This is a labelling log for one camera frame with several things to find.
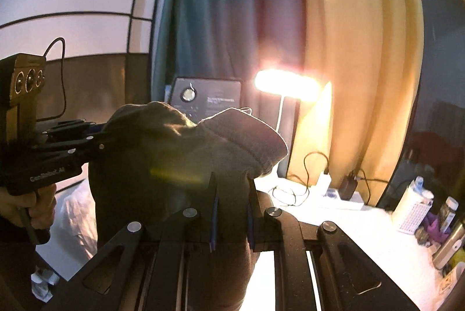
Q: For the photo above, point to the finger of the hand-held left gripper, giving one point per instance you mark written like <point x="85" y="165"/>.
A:
<point x="72" y="149"/>
<point x="69" y="127"/>

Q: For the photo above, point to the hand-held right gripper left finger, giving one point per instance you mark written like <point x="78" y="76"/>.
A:
<point x="215" y="216"/>

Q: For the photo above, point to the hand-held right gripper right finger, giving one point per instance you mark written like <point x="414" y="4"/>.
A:
<point x="250" y="220"/>

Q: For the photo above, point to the olive t-shirt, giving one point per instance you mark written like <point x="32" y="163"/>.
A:
<point x="163" y="158"/>

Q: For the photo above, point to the person's left forearm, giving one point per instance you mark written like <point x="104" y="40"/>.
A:
<point x="14" y="253"/>

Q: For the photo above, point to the person's left hand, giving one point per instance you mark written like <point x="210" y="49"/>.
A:
<point x="40" y="209"/>

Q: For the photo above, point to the white crumpled cloth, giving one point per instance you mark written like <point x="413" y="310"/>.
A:
<point x="72" y="224"/>

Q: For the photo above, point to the white charger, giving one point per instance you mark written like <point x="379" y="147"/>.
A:
<point x="323" y="185"/>

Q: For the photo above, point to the white power strip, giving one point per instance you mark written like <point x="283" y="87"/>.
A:
<point x="348" y="204"/>

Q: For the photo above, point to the black charger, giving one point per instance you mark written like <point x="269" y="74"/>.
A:
<point x="348" y="187"/>

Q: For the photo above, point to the white desk lamp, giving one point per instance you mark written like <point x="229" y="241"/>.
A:
<point x="287" y="86"/>

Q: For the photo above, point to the white plastic basket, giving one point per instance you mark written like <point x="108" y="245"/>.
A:
<point x="410" y="216"/>

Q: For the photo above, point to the purple object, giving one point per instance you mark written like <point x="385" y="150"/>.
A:
<point x="436" y="227"/>

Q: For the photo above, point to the teal curtain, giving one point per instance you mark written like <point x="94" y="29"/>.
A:
<point x="218" y="6"/>

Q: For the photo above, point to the jar with white lid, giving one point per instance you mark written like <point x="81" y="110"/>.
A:
<point x="448" y="213"/>

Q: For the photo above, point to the steel tumbler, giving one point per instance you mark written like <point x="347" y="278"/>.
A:
<point x="448" y="249"/>

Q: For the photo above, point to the white printed mug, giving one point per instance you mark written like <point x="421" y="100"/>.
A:
<point x="448" y="285"/>

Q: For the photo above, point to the yellow curtain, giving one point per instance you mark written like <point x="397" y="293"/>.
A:
<point x="363" y="42"/>

